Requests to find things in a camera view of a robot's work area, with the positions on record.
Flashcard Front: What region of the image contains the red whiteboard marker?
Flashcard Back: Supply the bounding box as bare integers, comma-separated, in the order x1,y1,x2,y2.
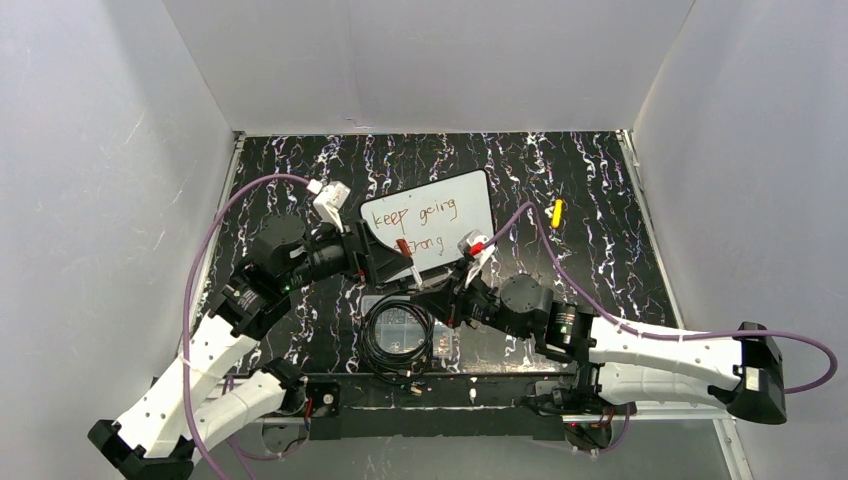
394,238,424,290

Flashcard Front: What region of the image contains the red marker cap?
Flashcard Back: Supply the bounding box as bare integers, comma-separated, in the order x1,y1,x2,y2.
396,238,410,256

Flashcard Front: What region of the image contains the small white whiteboard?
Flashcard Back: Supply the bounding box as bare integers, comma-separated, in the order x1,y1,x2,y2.
359,169,494,273

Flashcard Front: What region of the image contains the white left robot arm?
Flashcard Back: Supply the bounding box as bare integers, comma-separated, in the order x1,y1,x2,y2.
88,215,413,479

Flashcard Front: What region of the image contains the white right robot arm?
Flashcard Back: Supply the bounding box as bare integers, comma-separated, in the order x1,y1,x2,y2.
411,274,787,425

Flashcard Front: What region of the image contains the clear plastic parts box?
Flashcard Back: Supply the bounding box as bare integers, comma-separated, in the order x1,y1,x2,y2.
359,295,458,362

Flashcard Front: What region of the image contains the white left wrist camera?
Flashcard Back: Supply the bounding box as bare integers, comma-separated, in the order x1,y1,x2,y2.
307,180,351,232

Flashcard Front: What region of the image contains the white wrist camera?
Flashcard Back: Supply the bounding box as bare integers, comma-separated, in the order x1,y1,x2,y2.
458,229,496,288
307,180,351,232

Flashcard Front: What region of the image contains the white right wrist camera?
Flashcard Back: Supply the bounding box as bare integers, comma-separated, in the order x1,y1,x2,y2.
458,229,496,288

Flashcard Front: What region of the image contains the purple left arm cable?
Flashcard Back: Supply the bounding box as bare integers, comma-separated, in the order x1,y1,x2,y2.
182,174,319,480

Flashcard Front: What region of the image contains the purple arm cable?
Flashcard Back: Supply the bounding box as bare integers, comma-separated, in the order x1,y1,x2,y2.
473,201,839,395
182,174,319,480

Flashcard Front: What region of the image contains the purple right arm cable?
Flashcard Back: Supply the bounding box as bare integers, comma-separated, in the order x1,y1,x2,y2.
473,201,839,395

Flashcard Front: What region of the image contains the aluminium front rail frame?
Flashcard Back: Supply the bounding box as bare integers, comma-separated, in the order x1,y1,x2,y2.
140,374,737,425

